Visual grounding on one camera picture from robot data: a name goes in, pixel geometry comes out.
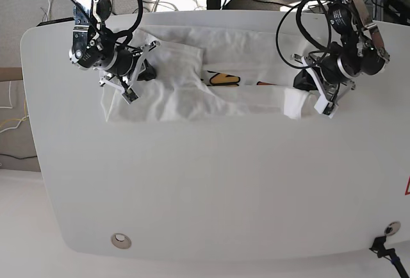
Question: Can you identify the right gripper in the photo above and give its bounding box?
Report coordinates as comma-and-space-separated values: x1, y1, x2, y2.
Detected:
99, 40, 160, 93

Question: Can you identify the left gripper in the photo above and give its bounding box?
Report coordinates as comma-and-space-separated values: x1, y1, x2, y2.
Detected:
291, 52, 356, 102

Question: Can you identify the white printed T-shirt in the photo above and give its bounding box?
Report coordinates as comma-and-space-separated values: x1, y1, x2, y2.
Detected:
101, 26, 317, 123

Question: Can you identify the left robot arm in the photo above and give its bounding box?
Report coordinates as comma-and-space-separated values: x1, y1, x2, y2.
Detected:
293, 0, 390, 104

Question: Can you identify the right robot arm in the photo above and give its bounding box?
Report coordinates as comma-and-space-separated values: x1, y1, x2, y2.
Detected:
69, 0, 160, 102

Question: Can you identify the red white warning sticker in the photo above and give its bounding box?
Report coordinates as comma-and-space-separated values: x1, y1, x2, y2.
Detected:
405, 177, 410, 195

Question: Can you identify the round metal table grommet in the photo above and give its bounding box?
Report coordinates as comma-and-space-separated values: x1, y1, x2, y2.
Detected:
111, 233, 132, 250

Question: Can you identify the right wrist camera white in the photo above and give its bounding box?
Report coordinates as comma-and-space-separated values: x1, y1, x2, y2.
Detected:
120, 44, 152, 104

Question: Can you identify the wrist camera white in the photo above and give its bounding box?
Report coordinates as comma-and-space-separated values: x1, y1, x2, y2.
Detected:
302, 56, 340, 119
120, 44, 152, 104

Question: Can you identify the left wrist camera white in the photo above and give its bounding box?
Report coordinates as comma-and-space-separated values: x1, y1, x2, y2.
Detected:
302, 56, 340, 119

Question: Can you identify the round grommet with cable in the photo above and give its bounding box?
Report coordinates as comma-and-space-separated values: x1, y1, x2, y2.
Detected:
384, 221, 401, 236

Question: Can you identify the black clamp with cable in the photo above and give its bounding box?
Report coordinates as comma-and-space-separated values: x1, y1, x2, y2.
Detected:
369, 236, 409, 278

